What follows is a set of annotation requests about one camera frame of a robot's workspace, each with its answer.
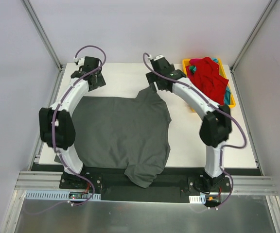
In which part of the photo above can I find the aluminium frame post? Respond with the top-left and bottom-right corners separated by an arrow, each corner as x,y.
20,0 -> 65,71
230,0 -> 279,73

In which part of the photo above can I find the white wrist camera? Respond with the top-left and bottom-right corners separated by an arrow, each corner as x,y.
74,57 -> 85,66
147,54 -> 164,62

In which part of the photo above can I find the right white cable duct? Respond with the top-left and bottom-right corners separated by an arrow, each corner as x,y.
189,194 -> 206,204

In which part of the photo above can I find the white cable duct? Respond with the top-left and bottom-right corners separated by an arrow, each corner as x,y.
26,190 -> 101,202
189,194 -> 206,204

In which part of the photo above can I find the red t shirt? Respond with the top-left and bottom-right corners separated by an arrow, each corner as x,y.
188,56 -> 229,105

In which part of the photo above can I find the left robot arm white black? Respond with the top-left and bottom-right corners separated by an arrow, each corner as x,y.
38,56 -> 106,189

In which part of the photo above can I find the right aluminium frame post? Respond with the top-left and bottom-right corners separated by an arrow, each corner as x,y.
230,0 -> 279,73

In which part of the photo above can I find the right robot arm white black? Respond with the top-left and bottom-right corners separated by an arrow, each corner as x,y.
143,53 -> 232,192

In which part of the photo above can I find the yellow plastic bin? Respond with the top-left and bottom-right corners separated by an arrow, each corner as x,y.
181,57 -> 236,114

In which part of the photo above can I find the left white cable duct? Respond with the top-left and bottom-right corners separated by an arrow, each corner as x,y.
26,190 -> 101,202

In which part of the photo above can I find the teal t shirt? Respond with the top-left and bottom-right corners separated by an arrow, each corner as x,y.
188,58 -> 232,105

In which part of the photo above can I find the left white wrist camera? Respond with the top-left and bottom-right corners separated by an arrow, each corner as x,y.
74,57 -> 85,66

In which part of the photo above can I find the magenta t shirt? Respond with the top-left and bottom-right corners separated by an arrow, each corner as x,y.
189,58 -> 201,66

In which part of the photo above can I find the left aluminium frame post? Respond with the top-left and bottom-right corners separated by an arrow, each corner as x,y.
20,0 -> 65,71

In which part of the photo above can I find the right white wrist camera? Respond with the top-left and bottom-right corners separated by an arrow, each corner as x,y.
147,54 -> 164,62

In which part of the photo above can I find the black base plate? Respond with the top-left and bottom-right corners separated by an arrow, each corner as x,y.
59,166 -> 235,202

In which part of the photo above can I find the front aluminium rail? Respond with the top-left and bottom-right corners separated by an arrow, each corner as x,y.
15,171 -> 278,196

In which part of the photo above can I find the dark grey t shirt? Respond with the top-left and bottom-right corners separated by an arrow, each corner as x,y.
72,87 -> 171,188

